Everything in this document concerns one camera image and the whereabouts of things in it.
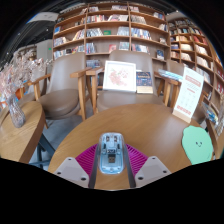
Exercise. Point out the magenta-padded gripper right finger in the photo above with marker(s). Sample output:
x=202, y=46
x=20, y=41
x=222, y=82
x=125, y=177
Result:
x=151, y=170

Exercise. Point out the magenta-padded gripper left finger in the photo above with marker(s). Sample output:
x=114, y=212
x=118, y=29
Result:
x=71, y=170

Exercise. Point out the transparent computer mouse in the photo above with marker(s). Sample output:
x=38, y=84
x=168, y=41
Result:
x=111, y=156

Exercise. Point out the green smiley mouse pad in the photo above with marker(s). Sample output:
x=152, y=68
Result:
x=198, y=145

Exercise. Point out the beige wooden armchair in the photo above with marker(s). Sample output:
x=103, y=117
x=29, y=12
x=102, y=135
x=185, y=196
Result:
x=63, y=100
x=175, y=68
x=126, y=100

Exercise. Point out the glass vase with pink flowers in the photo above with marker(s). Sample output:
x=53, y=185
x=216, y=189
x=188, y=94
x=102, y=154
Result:
x=16, y=115

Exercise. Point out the stack of books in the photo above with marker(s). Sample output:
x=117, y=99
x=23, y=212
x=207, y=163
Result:
x=210, y=113

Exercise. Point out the glass vase with cream flowers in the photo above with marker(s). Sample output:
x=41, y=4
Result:
x=220, y=120

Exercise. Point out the white red sign stand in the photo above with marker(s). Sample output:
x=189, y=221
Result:
x=189, y=93

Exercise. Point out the dark blue book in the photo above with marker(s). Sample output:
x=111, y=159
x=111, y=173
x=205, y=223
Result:
x=144, y=82

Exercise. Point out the light blue book stack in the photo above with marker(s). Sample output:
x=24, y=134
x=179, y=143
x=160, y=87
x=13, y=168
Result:
x=170, y=75

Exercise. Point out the white framed picture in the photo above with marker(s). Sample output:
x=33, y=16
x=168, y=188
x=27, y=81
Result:
x=119, y=76

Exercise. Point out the distant wooden bookshelf unit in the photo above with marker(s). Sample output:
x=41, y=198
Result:
x=25, y=53

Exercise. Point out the curved wooden bookshelf unit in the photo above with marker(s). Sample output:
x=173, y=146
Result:
x=196, y=46

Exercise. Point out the wide wooden bookshelf unit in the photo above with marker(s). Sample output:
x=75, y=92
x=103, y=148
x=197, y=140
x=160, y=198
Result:
x=110, y=30

